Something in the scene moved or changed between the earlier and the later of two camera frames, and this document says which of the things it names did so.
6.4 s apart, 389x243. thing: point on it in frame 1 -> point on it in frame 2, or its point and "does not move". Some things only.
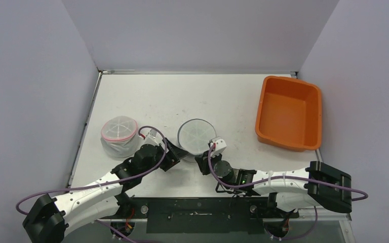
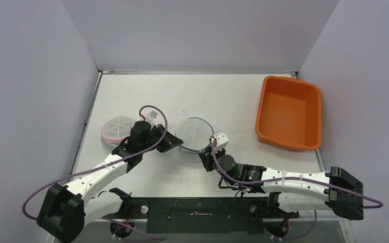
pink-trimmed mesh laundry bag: x=119 y=137 does not move
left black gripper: x=177 y=153 -> x=169 y=142
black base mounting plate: x=201 y=215 does not move
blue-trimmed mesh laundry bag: x=194 y=135 does not move
